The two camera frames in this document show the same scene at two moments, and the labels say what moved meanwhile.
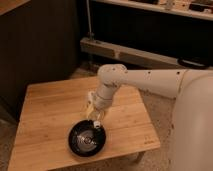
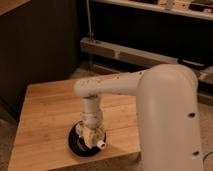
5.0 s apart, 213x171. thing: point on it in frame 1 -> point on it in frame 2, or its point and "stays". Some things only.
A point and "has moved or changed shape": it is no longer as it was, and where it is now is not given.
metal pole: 90,32 stays
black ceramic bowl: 86,140 stays
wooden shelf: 202,9 stays
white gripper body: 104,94 -> 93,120
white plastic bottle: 97,115 has moved or changed shape
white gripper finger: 91,109 -> 80,129
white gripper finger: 102,114 -> 98,133
